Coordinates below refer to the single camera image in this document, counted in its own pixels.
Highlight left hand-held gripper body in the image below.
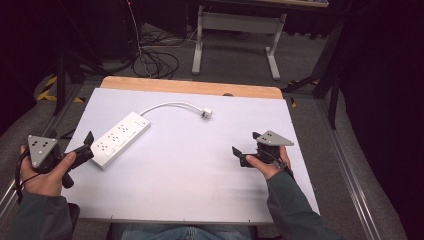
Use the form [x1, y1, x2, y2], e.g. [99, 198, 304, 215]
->
[27, 134, 75, 189]

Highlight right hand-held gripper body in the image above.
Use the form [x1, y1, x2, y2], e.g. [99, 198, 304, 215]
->
[239, 130, 295, 168]

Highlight white power strip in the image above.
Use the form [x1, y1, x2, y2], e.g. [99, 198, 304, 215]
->
[90, 111, 152, 170]

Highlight person's right hand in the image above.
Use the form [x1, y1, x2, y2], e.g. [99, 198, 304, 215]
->
[245, 146, 292, 181]

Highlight person's left hand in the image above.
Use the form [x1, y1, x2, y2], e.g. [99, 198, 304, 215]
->
[19, 144, 77, 197]

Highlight white table board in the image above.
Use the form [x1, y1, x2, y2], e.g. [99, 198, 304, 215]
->
[61, 87, 321, 225]

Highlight yellow black floor tape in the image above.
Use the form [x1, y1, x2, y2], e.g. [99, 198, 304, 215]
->
[36, 75, 86, 104]

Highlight black metal stand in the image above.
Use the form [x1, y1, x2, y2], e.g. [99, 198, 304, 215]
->
[52, 46, 105, 117]

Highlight wooden table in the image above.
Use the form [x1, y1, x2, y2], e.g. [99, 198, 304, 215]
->
[99, 75, 284, 100]

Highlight black tripod stand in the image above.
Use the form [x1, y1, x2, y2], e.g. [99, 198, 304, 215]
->
[280, 18, 349, 130]

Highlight wooden desk top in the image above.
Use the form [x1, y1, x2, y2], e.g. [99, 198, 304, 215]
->
[199, 0, 330, 9]

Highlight aluminium floor rail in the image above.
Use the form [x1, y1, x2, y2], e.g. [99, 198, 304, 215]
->
[0, 84, 83, 214]
[314, 98, 383, 240]

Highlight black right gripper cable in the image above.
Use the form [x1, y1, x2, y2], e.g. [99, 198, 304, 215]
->
[259, 149, 295, 178]

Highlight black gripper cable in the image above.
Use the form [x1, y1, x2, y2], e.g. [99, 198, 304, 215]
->
[259, 149, 295, 178]
[13, 155, 40, 203]

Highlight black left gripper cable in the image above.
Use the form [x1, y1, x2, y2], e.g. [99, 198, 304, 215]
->
[13, 155, 40, 203]

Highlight white power strip cable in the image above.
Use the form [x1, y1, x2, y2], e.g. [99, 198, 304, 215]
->
[139, 101, 205, 117]

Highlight black floor cables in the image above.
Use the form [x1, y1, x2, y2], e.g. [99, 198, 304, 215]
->
[132, 29, 181, 80]

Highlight grey metal desk frame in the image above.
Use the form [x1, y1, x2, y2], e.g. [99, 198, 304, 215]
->
[191, 4, 288, 82]

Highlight white floor cable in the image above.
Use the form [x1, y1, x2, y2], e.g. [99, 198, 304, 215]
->
[127, 0, 198, 51]

